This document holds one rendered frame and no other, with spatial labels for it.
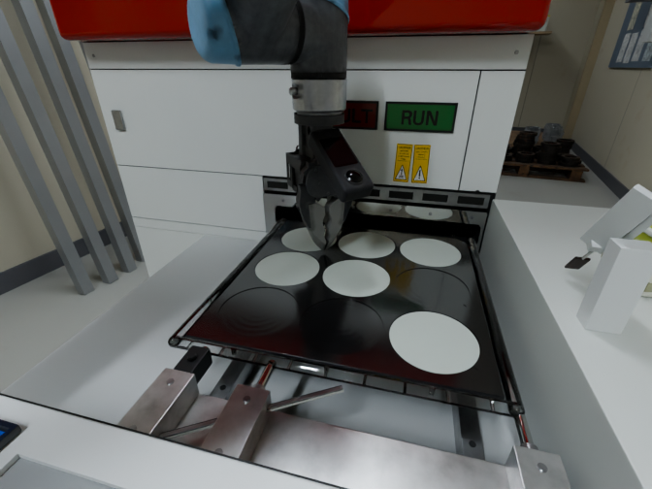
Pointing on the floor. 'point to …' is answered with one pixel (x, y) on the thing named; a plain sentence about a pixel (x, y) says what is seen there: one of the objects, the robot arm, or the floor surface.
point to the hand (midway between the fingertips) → (326, 244)
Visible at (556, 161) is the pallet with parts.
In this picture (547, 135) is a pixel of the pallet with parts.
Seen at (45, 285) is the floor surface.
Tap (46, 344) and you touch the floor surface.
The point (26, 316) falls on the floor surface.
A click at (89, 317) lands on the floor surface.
